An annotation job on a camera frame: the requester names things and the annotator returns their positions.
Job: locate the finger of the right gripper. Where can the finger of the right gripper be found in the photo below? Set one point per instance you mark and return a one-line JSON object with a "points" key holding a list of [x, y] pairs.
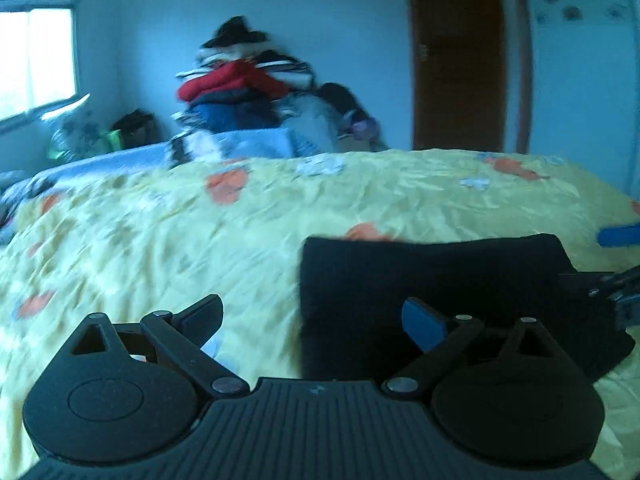
{"points": [[619, 236]]}

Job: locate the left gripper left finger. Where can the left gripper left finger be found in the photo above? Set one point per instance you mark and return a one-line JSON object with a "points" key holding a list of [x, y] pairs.
{"points": [[201, 321]]}

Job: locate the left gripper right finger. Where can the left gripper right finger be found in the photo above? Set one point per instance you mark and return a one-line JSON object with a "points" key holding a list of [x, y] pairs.
{"points": [[425, 327]]}

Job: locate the black pants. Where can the black pants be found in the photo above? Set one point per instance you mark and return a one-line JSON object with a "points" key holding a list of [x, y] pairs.
{"points": [[351, 293]]}

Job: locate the yellow floral bedspread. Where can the yellow floral bedspread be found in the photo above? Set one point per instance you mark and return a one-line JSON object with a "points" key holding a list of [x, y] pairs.
{"points": [[128, 246]]}

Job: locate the blue striped bed sheet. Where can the blue striped bed sheet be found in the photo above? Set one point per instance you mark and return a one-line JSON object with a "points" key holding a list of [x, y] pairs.
{"points": [[150, 154]]}

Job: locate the black bag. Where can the black bag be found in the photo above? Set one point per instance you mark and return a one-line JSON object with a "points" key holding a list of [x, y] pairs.
{"points": [[136, 129]]}

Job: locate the pile of clothes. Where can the pile of clothes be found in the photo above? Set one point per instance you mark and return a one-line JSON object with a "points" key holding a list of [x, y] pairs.
{"points": [[246, 96]]}

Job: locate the brown wooden door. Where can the brown wooden door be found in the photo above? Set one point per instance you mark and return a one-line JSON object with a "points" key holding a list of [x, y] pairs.
{"points": [[460, 74]]}

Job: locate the window with grey frame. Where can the window with grey frame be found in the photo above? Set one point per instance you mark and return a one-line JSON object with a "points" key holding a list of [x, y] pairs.
{"points": [[39, 68]]}

